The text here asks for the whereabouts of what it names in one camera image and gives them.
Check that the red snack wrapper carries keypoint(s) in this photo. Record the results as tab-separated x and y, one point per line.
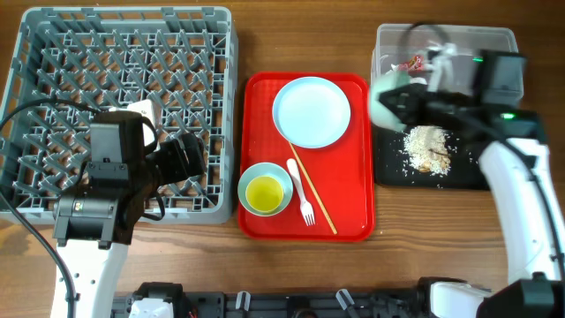
415	64

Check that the grey dishwasher rack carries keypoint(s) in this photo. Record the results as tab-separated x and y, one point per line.
69	62

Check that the light blue round plate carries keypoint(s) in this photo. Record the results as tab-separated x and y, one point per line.
311	112

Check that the light blue bowl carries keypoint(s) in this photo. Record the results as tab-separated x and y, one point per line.
265	169

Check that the white napkin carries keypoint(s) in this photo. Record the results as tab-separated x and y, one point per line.
418	80

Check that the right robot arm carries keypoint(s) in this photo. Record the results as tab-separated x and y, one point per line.
514	158

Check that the black waste bin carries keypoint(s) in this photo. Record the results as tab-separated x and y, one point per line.
391	164

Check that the white plastic fork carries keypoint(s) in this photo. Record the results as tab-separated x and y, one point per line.
306	207

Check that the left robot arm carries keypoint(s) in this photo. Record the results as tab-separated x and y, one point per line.
94	221

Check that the yellow plastic cup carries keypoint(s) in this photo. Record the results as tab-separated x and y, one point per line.
264	194

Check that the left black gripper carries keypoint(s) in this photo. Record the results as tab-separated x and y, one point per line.
178	169

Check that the clear plastic waste bin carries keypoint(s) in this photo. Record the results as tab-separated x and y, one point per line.
397	43

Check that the red serving tray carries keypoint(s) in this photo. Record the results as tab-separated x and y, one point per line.
342	172

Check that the rice food waste pile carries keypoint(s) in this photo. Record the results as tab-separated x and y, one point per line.
427	150

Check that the wooden chopstick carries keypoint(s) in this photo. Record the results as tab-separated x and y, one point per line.
311	192

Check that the green bowl with rice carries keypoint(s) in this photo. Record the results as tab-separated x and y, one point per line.
379	114

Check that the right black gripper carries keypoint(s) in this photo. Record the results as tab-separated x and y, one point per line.
411	111

